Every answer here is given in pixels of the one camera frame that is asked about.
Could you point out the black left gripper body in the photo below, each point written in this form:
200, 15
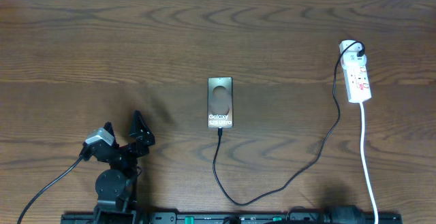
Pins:
129, 163

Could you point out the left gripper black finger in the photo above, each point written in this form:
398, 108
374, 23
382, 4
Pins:
140, 131
109, 134

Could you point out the Samsung Galaxy smartphone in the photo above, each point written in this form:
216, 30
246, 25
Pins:
220, 102

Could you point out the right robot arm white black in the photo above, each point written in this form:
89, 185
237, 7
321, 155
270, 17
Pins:
344, 215

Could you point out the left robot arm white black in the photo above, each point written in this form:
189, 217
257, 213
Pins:
117, 187

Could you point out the white power strip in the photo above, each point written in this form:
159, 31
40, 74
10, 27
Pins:
353, 61

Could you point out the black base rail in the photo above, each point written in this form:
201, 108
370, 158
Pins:
172, 218

